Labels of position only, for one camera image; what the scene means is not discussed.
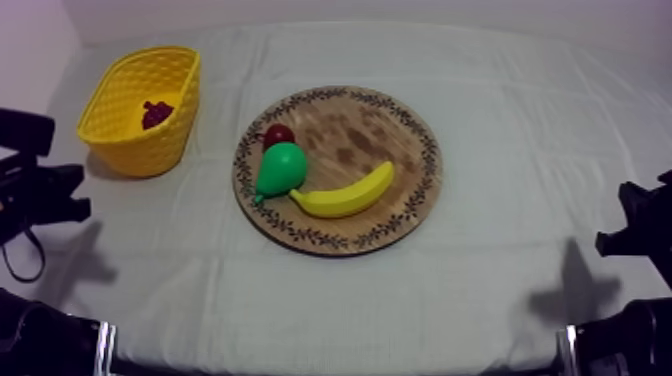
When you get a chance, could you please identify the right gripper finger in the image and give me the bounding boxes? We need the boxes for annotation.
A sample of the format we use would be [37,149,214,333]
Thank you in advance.
[595,225,641,259]
[618,180,653,228]

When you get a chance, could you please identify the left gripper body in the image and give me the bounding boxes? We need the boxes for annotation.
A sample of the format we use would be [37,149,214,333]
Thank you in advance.
[0,107,57,246]

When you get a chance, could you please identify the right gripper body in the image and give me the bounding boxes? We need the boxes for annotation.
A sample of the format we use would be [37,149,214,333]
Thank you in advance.
[632,168,672,291]

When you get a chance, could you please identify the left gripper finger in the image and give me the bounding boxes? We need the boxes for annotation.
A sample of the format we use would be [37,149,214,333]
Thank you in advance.
[31,196,92,227]
[34,163,86,198]

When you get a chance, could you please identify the yellow plastic basket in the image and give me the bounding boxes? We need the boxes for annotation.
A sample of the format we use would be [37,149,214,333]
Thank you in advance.
[76,45,202,179]

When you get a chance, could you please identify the purple toy grapes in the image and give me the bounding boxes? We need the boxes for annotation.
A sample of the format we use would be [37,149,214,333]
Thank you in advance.
[141,100,176,131]

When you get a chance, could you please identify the round wooden board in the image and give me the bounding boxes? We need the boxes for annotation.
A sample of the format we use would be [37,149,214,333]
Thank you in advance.
[231,84,444,258]

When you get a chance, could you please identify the silver metal bar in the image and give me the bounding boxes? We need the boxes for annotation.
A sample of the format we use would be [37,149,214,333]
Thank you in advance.
[93,320,118,376]
[556,324,579,376]

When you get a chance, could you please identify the green toy pear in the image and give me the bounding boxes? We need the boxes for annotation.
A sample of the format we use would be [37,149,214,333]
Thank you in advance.
[253,141,309,206]

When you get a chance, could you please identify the small red fruit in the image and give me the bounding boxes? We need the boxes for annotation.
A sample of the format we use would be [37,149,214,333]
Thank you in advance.
[260,122,297,154]

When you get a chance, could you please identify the yellow toy banana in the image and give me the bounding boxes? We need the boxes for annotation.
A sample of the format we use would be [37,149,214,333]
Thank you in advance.
[288,159,396,220]

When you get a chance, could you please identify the black cable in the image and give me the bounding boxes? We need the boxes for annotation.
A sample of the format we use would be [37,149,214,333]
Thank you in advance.
[0,225,47,284]

